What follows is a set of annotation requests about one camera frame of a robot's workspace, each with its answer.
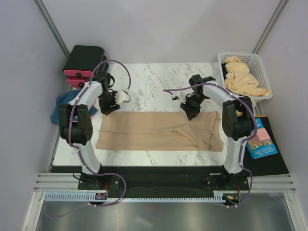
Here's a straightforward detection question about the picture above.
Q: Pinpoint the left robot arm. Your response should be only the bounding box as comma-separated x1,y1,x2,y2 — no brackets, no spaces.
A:
58,68,120,189

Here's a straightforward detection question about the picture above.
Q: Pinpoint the lower black pink drawer box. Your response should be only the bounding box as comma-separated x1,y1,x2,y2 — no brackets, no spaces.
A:
63,55,107,89

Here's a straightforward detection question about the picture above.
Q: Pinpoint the upper black pink drawer box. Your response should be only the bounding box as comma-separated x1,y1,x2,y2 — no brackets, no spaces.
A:
63,45,105,78

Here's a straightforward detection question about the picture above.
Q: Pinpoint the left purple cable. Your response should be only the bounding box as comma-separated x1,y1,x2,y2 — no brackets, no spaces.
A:
44,60,131,219

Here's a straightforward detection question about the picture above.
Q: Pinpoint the blue t shirt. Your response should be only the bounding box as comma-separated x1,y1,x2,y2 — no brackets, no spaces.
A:
50,90,98,125

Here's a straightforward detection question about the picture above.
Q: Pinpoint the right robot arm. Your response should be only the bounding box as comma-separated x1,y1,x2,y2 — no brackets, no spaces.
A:
180,75,257,190

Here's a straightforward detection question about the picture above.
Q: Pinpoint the white plastic basket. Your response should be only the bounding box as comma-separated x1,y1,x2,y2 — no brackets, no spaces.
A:
218,52,272,103

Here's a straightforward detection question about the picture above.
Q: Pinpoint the black pink drawer box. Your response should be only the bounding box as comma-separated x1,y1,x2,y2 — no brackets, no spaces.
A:
63,55,107,89
63,45,105,78

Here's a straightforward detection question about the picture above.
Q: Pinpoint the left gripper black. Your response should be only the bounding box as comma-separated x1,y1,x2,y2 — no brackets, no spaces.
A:
99,91,121,116

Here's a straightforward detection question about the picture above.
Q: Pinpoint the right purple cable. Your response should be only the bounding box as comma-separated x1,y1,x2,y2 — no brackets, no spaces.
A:
163,83,253,208

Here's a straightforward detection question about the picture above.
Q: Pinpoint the purple cable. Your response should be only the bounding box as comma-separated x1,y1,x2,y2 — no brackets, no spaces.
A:
44,60,131,219
163,83,253,208

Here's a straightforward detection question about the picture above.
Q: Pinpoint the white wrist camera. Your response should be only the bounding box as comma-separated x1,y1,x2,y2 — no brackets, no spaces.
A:
115,91,130,104
171,91,187,104

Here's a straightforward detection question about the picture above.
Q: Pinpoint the white cable duct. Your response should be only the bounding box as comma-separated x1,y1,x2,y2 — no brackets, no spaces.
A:
44,192,226,203

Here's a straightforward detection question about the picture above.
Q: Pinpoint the pink cube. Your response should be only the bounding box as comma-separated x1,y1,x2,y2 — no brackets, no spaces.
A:
252,128,270,144

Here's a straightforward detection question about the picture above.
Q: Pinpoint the light yellow t shirt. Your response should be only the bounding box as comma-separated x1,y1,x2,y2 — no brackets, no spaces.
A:
224,56,270,97

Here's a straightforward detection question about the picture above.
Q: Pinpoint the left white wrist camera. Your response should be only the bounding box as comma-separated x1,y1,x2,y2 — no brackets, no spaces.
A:
115,91,130,104

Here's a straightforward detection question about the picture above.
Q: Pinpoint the blue storey treehouse book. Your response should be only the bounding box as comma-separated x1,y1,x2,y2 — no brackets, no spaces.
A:
246,118,278,159

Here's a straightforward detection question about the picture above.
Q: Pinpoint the yellow mug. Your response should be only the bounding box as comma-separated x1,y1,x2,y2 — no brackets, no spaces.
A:
251,99,256,109

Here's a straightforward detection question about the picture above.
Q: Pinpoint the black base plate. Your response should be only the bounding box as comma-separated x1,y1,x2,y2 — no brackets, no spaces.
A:
78,166,249,198

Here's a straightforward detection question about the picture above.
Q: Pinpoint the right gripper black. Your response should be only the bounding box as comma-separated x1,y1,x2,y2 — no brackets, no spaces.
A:
180,93,206,121

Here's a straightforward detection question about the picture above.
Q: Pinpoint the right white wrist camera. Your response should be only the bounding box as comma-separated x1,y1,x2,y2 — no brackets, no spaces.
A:
171,91,187,104

